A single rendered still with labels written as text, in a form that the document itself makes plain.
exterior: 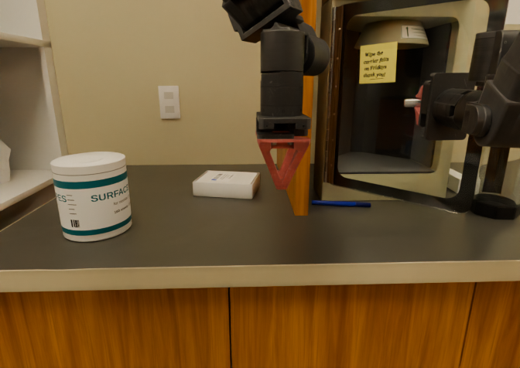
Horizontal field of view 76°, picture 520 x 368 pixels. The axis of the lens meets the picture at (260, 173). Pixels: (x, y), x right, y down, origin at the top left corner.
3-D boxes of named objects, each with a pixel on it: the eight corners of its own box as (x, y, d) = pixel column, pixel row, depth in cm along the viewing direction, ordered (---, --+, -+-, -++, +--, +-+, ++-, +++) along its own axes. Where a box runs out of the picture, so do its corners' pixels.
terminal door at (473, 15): (328, 183, 82) (338, 5, 72) (470, 215, 63) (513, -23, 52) (326, 184, 82) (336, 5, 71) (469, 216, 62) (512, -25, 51)
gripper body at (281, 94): (299, 124, 51) (300, 73, 49) (311, 133, 41) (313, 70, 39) (256, 124, 51) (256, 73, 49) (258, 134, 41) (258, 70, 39)
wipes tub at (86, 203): (81, 216, 75) (71, 151, 71) (140, 215, 75) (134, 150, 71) (48, 243, 62) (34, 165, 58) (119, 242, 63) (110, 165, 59)
